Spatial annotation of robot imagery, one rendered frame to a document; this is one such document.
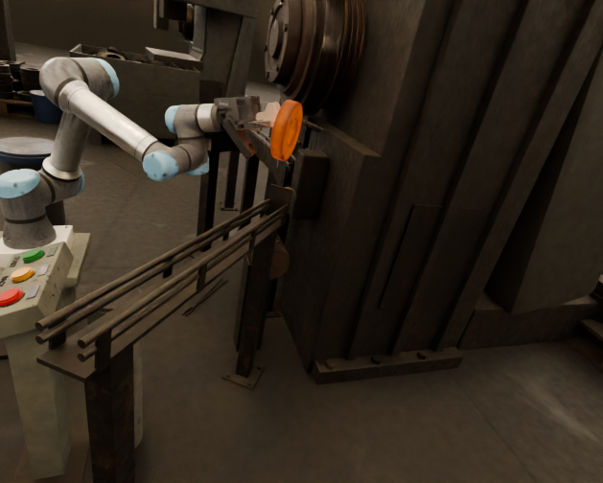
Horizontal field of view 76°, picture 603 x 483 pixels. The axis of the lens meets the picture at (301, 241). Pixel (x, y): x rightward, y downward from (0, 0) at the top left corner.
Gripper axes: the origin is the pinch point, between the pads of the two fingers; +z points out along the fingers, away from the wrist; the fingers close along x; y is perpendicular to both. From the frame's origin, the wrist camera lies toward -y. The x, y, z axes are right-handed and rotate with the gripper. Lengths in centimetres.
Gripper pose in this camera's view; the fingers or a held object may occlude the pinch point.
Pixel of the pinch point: (287, 123)
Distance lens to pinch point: 105.8
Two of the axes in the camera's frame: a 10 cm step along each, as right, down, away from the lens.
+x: 2.9, -3.8, 8.8
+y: -0.6, -9.2, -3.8
